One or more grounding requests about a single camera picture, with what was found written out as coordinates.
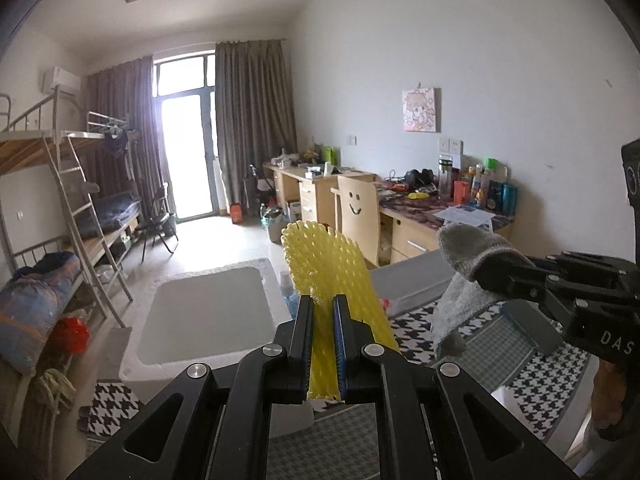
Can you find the person's right hand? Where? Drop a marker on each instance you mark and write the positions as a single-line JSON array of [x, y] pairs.
[[610, 390]]

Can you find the row of toiletry bottles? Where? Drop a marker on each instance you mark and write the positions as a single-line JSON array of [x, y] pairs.
[[492, 192]]

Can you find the wooden smiley face chair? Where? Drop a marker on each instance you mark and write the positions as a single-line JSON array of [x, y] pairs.
[[357, 230]]

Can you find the blue patterned quilt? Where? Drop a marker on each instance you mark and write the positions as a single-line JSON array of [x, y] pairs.
[[35, 310]]

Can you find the dark blue folded bedding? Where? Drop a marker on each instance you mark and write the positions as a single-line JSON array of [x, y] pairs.
[[115, 210]]

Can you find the small blue glass cup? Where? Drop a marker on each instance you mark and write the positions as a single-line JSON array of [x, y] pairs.
[[287, 292]]

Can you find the yellow foam fruit net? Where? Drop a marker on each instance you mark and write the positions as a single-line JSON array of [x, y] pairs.
[[325, 270]]

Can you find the grey sock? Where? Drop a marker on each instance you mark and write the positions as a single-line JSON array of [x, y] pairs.
[[465, 260]]

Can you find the white basin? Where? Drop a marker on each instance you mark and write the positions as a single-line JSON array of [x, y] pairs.
[[103, 273]]

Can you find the orange floor container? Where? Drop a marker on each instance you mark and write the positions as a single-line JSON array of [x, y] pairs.
[[236, 214]]

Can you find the white foam box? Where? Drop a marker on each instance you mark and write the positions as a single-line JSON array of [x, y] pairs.
[[200, 310]]

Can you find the green box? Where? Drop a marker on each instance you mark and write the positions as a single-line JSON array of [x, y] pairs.
[[330, 155]]

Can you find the red plastic bag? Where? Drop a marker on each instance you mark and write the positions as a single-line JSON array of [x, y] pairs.
[[70, 335]]

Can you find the pink wall poster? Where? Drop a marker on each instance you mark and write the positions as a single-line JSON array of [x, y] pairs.
[[421, 110]]

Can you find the grey cloth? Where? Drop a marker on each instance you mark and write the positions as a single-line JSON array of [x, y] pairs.
[[85, 188]]

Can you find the houndstooth tablecloth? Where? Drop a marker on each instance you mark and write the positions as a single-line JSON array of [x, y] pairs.
[[540, 395]]

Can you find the grey trash bin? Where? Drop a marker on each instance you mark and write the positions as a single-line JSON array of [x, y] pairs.
[[275, 230]]

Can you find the grey metal bunk bed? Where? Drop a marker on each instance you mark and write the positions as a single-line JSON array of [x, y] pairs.
[[20, 152], [80, 134]]

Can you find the white air conditioner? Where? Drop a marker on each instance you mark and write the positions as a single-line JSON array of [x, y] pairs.
[[61, 79]]

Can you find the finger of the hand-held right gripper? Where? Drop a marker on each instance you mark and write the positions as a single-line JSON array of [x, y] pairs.
[[520, 291], [520, 266]]

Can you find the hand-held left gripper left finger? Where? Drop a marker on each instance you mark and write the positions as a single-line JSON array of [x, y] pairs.
[[306, 340]]

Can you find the white carton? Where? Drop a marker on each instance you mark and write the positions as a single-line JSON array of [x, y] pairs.
[[295, 212]]

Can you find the small yellow object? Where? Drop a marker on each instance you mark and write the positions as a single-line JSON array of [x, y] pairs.
[[417, 194]]

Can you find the brown curtain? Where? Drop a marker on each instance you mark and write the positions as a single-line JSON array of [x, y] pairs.
[[255, 120], [125, 110]]

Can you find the dark patterned desk cover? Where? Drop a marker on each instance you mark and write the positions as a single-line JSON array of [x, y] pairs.
[[400, 205]]

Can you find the white double wall socket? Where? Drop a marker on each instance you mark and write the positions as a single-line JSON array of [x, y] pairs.
[[450, 145]]

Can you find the black folding chair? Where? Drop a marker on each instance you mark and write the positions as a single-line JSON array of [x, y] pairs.
[[160, 199]]

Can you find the black cloth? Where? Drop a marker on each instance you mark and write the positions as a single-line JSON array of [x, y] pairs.
[[50, 263]]

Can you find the metal bunk ladder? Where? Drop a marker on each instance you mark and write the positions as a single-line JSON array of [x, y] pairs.
[[86, 189]]

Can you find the glass balcony door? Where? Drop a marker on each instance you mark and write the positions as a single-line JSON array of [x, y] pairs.
[[185, 150]]

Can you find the white printed papers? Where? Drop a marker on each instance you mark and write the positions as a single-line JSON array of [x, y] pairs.
[[465, 215]]

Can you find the black headphones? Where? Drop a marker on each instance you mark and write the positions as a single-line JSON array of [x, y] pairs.
[[417, 179]]

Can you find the dark hanging clothes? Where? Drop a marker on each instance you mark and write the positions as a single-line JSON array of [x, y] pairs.
[[119, 145]]

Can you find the beige crumpled cloth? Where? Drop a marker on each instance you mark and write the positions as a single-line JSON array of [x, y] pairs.
[[52, 385]]

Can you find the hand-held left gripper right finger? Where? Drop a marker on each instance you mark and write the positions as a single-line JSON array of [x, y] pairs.
[[341, 345]]

